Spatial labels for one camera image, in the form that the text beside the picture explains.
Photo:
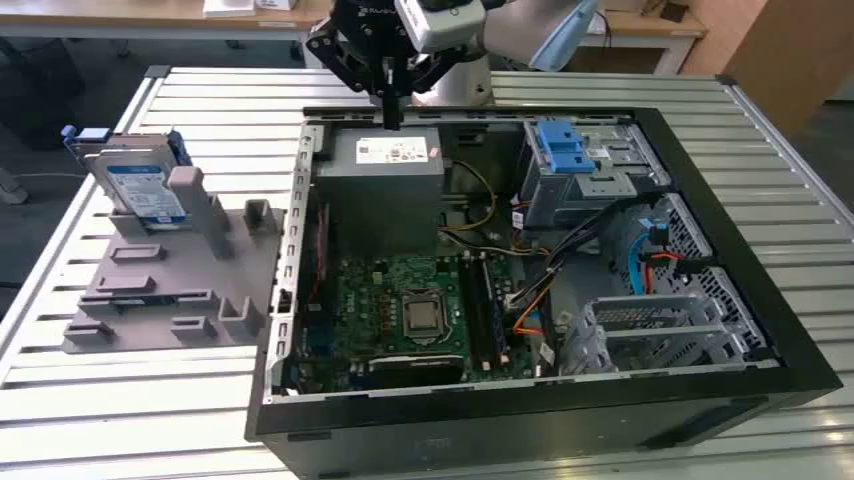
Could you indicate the black graphics card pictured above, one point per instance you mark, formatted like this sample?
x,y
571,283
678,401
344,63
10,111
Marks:
x,y
413,370

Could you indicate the silver CPU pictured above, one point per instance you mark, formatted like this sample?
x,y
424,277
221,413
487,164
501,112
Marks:
x,y
420,315

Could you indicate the grey power supply unit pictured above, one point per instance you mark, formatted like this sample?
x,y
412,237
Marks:
x,y
380,210

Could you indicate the metal disk bay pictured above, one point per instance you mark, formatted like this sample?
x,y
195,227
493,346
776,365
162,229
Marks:
x,y
667,330

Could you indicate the grey optical drive cage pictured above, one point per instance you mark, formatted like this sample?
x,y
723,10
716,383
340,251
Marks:
x,y
600,200

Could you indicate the black bin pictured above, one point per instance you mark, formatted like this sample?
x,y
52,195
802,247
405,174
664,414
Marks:
x,y
40,100

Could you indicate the black RAM slot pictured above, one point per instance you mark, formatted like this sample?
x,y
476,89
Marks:
x,y
472,310

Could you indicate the RAM stick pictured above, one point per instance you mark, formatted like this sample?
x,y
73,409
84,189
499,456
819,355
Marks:
x,y
495,310

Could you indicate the green motherboard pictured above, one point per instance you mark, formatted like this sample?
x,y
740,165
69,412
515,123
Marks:
x,y
373,300

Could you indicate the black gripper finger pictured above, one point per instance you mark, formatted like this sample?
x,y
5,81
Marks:
x,y
399,107
349,70

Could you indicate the grey parts rack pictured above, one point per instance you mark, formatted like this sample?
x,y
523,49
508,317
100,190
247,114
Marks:
x,y
180,270

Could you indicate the white labelled box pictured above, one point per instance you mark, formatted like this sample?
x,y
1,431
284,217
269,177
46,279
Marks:
x,y
273,4

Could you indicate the hard disk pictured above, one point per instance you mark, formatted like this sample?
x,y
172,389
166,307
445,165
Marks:
x,y
140,190

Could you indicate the wooden desk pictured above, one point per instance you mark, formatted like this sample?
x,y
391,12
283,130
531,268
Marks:
x,y
133,20

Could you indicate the black PC case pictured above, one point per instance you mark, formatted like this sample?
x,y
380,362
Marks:
x,y
467,415

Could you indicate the grey desk foot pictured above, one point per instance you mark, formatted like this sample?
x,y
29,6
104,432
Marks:
x,y
13,192

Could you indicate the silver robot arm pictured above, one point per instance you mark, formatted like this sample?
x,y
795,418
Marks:
x,y
460,80

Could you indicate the CPU socket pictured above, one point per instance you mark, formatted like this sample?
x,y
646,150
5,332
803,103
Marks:
x,y
421,338

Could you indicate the white paper box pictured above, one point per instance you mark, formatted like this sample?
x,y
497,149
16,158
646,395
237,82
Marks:
x,y
227,7

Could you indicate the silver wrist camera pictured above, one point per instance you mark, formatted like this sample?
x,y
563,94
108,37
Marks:
x,y
440,25

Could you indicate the blue plastic drive latch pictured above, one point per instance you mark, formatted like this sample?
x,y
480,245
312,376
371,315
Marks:
x,y
556,150

